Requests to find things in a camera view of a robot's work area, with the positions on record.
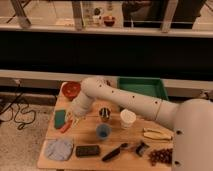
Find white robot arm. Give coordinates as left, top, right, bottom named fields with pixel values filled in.
left=70, top=76, right=213, bottom=171

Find green sponge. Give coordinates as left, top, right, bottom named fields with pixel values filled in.
left=54, top=110, right=66, bottom=129

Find red bowl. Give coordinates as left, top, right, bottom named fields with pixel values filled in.
left=62, top=81, right=81, bottom=100

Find striped metal cup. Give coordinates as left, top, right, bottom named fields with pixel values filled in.
left=99, top=107, right=111, bottom=122

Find grey blue cloth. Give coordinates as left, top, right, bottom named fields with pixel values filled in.
left=44, top=139, right=74, bottom=161

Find blue plastic cup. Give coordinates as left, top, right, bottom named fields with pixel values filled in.
left=96, top=124, right=111, bottom=140

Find black rectangular case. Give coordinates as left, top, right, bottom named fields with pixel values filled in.
left=76, top=145, right=100, bottom=157

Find wooden table board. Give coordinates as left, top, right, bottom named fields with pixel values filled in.
left=36, top=81, right=178, bottom=171

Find white paper cup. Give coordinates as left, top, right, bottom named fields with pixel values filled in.
left=120, top=109, right=136, bottom=129

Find upper yellow banana piece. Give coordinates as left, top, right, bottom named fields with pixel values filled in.
left=143, top=128, right=169, bottom=135

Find green plastic tray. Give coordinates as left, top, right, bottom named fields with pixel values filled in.
left=117, top=77, right=168, bottom=100

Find dark bowl on shelf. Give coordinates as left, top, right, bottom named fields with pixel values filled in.
left=103, top=16, right=115, bottom=27

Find bunch of dark grapes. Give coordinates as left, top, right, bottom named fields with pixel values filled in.
left=149, top=148, right=173, bottom=166

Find black cable on floor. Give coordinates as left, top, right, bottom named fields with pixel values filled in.
left=0, top=91, right=37, bottom=131

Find black handled spoon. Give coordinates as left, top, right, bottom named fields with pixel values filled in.
left=101, top=143, right=129, bottom=162

